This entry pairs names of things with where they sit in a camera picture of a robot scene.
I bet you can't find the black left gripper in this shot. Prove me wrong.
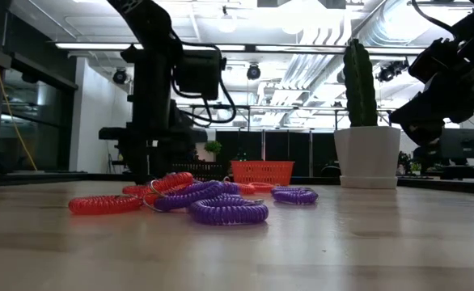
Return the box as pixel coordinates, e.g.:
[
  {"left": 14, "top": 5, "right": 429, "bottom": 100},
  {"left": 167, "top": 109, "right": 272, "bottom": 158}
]
[{"left": 98, "top": 86, "right": 208, "bottom": 185}]

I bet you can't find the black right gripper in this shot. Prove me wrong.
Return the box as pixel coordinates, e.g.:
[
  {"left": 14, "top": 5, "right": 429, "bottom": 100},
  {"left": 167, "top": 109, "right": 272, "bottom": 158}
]
[{"left": 388, "top": 3, "right": 474, "bottom": 146}]

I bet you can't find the orange spring keychain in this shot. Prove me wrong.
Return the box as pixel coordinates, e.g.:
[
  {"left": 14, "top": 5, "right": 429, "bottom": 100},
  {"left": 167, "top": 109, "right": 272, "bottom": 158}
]
[
  {"left": 142, "top": 171, "right": 196, "bottom": 203},
  {"left": 67, "top": 194, "right": 143, "bottom": 216},
  {"left": 248, "top": 181, "right": 279, "bottom": 194},
  {"left": 121, "top": 184, "right": 157, "bottom": 199},
  {"left": 222, "top": 176, "right": 257, "bottom": 196}
]

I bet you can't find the purple spring keychain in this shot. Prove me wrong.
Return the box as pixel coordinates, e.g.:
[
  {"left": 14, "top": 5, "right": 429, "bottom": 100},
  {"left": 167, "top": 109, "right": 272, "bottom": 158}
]
[
  {"left": 196, "top": 180, "right": 241, "bottom": 197},
  {"left": 152, "top": 180, "right": 230, "bottom": 213},
  {"left": 188, "top": 195, "right": 269, "bottom": 226},
  {"left": 270, "top": 185, "right": 315, "bottom": 193},
  {"left": 272, "top": 188, "right": 320, "bottom": 205}
]

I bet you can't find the green desk plant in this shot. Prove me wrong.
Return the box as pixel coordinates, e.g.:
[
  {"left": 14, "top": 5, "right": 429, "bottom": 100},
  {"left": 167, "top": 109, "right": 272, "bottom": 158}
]
[{"left": 397, "top": 150, "right": 423, "bottom": 175}]

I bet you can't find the dark computer monitor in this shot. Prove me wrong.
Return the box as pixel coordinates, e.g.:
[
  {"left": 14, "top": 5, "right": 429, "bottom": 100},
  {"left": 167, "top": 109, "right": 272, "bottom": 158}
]
[{"left": 438, "top": 128, "right": 474, "bottom": 159}]

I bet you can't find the dark plastic basket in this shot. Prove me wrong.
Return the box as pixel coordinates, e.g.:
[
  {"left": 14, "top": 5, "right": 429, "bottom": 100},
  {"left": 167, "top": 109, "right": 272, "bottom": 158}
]
[{"left": 171, "top": 161, "right": 228, "bottom": 182}]

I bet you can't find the white plant pot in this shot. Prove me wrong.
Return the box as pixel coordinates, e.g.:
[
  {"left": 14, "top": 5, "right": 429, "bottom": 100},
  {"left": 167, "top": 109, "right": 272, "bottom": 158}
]
[{"left": 333, "top": 125, "right": 402, "bottom": 179}]

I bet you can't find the small green potted plant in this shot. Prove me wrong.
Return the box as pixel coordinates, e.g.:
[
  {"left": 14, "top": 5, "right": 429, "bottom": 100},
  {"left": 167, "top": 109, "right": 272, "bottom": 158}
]
[{"left": 195, "top": 139, "right": 223, "bottom": 163}]

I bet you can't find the tall green cactus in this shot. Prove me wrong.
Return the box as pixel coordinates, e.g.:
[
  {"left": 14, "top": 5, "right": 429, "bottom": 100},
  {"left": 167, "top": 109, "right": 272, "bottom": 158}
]
[{"left": 343, "top": 38, "right": 379, "bottom": 129}]

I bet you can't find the white pot saucer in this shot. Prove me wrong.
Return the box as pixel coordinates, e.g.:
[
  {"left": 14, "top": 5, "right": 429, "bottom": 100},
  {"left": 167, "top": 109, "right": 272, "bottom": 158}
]
[{"left": 339, "top": 174, "right": 399, "bottom": 190}]

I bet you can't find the orange plastic basket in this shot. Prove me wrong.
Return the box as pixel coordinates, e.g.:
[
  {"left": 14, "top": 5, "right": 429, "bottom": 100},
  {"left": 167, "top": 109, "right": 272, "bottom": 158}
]
[{"left": 231, "top": 160, "right": 296, "bottom": 187}]

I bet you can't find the long ceiling light bar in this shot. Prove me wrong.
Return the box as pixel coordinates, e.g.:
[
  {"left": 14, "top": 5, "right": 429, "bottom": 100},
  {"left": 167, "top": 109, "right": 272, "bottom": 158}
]
[{"left": 54, "top": 42, "right": 426, "bottom": 56}]

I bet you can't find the black room divider panel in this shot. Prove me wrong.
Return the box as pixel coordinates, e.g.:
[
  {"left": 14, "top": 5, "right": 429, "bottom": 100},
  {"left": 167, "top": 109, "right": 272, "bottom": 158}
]
[{"left": 216, "top": 129, "right": 339, "bottom": 178}]

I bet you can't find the black aluminium rig frame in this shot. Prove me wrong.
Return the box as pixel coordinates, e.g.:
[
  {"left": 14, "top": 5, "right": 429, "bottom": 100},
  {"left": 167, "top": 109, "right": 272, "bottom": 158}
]
[{"left": 0, "top": 171, "right": 474, "bottom": 196}]

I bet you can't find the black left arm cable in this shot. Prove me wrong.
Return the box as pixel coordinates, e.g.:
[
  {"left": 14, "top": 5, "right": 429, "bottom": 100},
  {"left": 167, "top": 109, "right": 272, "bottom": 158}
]
[{"left": 170, "top": 30, "right": 238, "bottom": 126}]

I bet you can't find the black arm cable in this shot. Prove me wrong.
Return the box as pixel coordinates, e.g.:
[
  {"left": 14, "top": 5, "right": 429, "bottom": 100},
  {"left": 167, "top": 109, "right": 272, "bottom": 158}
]
[
  {"left": 170, "top": 30, "right": 238, "bottom": 126},
  {"left": 410, "top": 0, "right": 459, "bottom": 36}
]

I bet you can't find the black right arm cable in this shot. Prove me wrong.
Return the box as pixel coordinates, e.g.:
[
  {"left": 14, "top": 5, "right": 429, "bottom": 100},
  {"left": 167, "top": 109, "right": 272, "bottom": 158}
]
[{"left": 410, "top": 0, "right": 459, "bottom": 36}]

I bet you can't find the silver ceiling duct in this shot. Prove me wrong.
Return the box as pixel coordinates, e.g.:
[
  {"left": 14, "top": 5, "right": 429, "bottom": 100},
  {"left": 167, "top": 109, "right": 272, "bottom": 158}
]
[{"left": 353, "top": 0, "right": 424, "bottom": 45}]

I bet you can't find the yellow hanging cable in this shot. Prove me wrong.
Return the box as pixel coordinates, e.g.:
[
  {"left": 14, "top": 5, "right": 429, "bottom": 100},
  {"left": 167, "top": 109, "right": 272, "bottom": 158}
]
[{"left": 0, "top": 44, "right": 39, "bottom": 171}]

